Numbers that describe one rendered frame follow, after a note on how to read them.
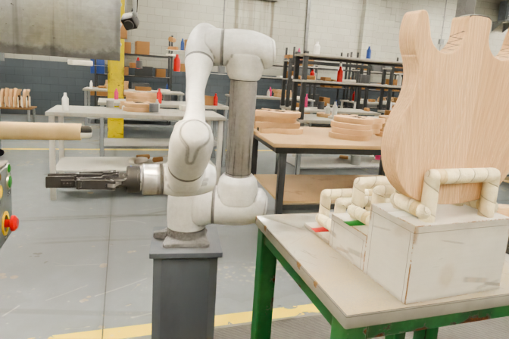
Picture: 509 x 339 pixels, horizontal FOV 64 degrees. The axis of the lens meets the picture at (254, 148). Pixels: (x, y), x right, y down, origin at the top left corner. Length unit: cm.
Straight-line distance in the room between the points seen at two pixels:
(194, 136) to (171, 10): 1106
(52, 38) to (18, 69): 1139
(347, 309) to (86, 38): 68
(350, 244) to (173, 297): 85
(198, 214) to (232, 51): 63
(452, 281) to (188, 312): 106
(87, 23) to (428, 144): 68
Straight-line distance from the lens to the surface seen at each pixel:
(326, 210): 127
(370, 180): 112
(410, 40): 87
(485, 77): 101
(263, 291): 140
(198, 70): 142
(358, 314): 89
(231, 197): 159
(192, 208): 161
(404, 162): 89
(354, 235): 107
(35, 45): 69
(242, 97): 152
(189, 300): 172
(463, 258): 102
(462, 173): 96
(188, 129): 101
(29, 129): 85
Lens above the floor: 138
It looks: 10 degrees down
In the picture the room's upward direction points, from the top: 4 degrees clockwise
